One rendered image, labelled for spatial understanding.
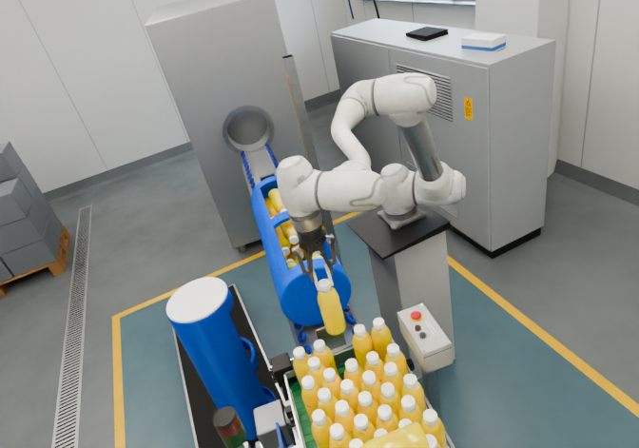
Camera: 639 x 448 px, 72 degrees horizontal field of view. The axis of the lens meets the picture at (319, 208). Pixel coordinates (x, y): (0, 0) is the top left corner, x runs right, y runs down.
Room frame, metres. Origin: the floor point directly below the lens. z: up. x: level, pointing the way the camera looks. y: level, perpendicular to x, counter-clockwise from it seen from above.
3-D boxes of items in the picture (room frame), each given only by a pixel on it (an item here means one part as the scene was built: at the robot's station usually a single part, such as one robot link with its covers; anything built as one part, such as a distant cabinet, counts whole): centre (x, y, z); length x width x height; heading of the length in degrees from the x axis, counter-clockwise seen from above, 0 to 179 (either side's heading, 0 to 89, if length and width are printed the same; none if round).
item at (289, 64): (2.71, -0.03, 0.85); 0.06 x 0.06 x 1.70; 8
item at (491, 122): (3.53, -1.05, 0.72); 2.15 x 0.54 x 1.45; 17
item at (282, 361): (1.12, 0.27, 0.95); 0.10 x 0.07 x 0.10; 98
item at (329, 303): (1.07, 0.04, 1.24); 0.07 x 0.07 x 0.19
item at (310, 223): (1.07, 0.04, 1.60); 0.09 x 0.09 x 0.06
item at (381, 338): (1.09, -0.10, 0.99); 0.07 x 0.07 x 0.19
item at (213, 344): (1.55, 0.62, 0.59); 0.28 x 0.28 x 0.88
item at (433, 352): (1.03, -0.24, 1.05); 0.20 x 0.10 x 0.10; 8
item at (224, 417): (0.76, 0.38, 1.18); 0.06 x 0.06 x 0.16
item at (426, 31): (3.45, -1.11, 1.46); 0.32 x 0.23 x 0.04; 17
